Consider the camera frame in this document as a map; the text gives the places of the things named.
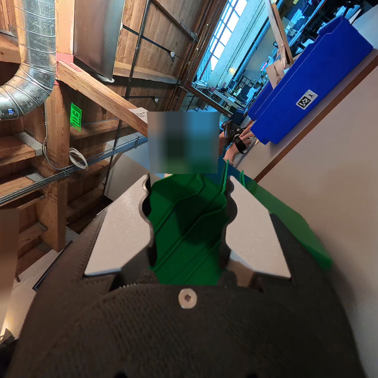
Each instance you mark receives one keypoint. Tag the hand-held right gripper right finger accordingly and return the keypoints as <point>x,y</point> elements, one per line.
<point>257,242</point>

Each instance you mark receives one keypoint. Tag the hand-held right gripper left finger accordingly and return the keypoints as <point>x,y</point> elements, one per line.
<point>121,236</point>

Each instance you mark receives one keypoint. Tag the green plastic bin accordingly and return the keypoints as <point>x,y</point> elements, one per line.
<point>189,212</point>

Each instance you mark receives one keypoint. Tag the white paper notice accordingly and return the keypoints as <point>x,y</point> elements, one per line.
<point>138,115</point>

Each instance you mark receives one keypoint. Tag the green exit sign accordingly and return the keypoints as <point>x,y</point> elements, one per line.
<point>76,116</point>

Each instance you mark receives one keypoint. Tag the blue plastic bin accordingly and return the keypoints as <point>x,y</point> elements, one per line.
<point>260,103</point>

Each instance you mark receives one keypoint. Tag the blue bin with tag sticker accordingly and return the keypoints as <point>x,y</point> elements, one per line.
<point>324,73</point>

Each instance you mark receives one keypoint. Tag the cardboard board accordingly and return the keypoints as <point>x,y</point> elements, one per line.
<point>280,35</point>

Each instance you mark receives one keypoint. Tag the silver ventilation duct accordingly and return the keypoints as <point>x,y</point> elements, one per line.
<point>35,59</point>

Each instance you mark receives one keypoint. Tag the grey metal duct box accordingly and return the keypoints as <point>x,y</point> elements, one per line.
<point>97,35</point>

